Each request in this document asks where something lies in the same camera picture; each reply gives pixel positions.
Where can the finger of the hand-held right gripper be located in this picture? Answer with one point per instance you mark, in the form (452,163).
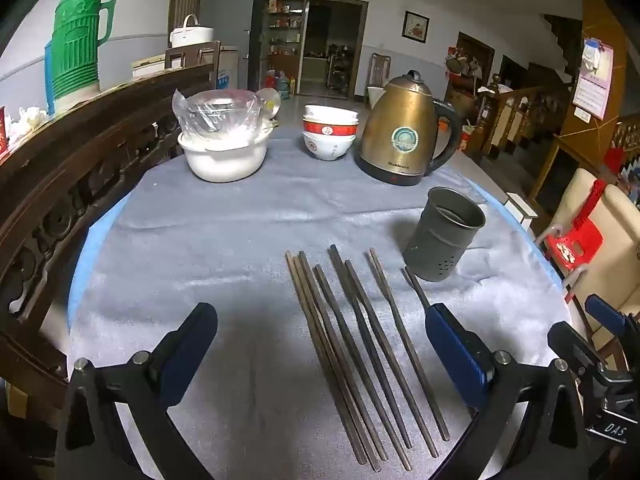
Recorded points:
(575,345)
(607,312)

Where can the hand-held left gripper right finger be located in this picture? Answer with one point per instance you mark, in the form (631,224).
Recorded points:
(457,355)

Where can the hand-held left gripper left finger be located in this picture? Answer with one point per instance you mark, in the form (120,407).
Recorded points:
(190,345)

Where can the grey metal chopstick holder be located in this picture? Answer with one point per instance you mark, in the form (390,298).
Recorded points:
(440,245)

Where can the row of dark chopsticks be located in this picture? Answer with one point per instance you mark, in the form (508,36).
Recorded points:
(334,360)

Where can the red plastic stool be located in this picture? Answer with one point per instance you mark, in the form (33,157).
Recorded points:
(575,245)

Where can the red hanging tassel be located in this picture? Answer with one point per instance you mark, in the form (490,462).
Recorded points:
(595,200)

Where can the cream armchair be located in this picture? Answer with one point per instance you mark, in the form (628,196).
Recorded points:
(580,195)

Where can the blue table cover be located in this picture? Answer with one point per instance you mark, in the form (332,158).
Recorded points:
(80,280)

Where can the small white stand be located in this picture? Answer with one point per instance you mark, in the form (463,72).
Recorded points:
(520,208)

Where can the large white basin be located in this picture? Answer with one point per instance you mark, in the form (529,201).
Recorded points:
(220,162)

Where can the carved dark wooden chair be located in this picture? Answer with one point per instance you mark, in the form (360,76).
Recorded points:
(75,175)

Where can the wooden stair railing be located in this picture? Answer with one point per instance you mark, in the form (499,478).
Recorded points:
(520,110)

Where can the gold electric kettle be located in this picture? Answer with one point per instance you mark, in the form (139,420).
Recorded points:
(400,135)

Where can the bowl in clear plastic bag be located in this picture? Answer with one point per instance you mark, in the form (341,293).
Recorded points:
(217,110)

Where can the white bowl with red mark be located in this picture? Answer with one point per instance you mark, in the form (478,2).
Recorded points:
(327,149)

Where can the white bowl with red band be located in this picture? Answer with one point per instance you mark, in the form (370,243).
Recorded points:
(330,129)
(331,112)

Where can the blue water jug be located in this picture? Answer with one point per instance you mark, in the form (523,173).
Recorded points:
(283,86)

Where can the crumpled white plastic bag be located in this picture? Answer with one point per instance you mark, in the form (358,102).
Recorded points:
(25,120)

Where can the white chest freezer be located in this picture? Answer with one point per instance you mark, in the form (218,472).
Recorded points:
(227,67)

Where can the red box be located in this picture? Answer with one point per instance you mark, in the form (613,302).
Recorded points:
(3,132)

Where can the brown wooden chair back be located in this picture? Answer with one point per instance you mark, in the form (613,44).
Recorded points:
(192,55)

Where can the white lidded pot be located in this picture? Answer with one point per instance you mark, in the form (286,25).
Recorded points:
(192,35)

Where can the metal storage rack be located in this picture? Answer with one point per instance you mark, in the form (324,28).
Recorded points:
(340,67)

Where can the green plastic thermos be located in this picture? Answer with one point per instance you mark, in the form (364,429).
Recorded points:
(80,45)

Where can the grey refrigerator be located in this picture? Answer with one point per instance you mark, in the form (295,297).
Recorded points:
(230,15)

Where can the wooden display cabinet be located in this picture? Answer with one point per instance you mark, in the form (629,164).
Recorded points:
(285,25)

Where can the wall calendar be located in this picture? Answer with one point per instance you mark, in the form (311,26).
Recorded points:
(595,80)

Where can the framed wall picture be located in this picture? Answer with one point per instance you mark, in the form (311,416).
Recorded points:
(416,26)

